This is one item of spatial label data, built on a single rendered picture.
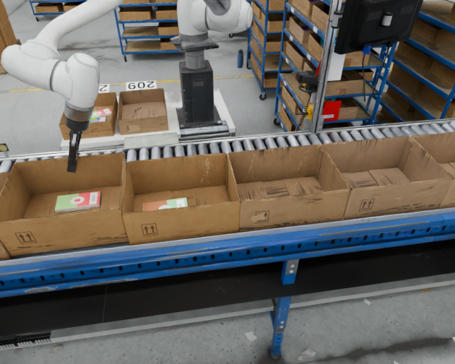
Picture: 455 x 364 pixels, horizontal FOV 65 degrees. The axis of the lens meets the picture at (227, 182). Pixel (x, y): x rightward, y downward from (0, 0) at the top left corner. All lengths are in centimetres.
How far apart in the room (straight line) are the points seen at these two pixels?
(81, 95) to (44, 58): 15
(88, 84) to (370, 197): 103
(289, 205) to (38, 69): 91
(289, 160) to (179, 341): 114
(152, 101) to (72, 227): 141
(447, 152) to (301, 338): 117
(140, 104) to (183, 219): 139
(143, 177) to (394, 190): 94
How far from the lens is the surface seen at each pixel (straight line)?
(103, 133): 220
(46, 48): 131
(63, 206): 148
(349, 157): 162
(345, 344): 217
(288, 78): 342
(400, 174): 175
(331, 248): 145
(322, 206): 133
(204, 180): 149
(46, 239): 133
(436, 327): 241
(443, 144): 185
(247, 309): 185
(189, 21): 201
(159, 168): 144
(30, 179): 155
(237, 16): 191
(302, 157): 153
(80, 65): 123
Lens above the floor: 186
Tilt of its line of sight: 39 degrees down
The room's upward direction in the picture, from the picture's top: straight up
